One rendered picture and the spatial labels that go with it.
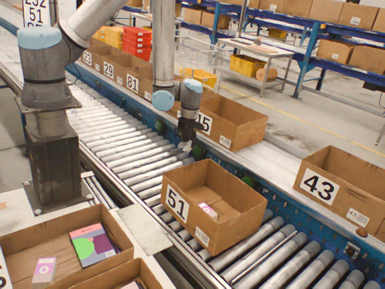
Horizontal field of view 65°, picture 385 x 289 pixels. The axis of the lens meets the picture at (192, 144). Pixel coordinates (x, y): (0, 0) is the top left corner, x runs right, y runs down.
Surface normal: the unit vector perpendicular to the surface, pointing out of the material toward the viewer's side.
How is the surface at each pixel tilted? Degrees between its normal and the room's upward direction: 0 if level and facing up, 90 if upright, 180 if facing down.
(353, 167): 90
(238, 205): 89
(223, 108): 90
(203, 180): 90
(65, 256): 2
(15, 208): 0
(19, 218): 0
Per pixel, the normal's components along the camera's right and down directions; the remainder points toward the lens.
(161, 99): 0.00, 0.50
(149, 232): 0.12, -0.88
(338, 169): -0.73, 0.23
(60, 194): 0.59, 0.44
